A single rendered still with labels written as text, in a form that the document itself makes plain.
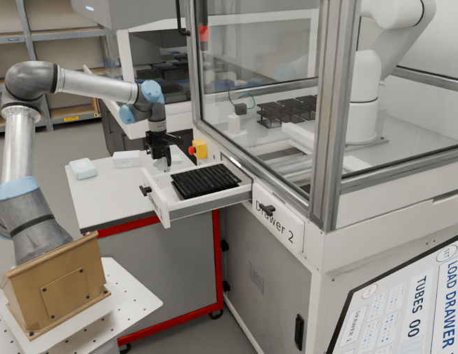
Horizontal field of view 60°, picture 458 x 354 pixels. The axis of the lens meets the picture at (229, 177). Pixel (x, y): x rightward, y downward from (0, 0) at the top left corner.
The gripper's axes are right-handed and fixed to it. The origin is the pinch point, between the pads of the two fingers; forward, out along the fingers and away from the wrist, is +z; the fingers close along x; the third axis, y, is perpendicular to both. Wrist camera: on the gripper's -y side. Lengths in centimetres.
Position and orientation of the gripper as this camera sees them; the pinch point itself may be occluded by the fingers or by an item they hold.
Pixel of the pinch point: (167, 171)
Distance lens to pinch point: 176.8
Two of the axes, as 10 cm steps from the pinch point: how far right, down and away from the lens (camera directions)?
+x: 5.5, 3.6, -7.5
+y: -8.3, 2.7, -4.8
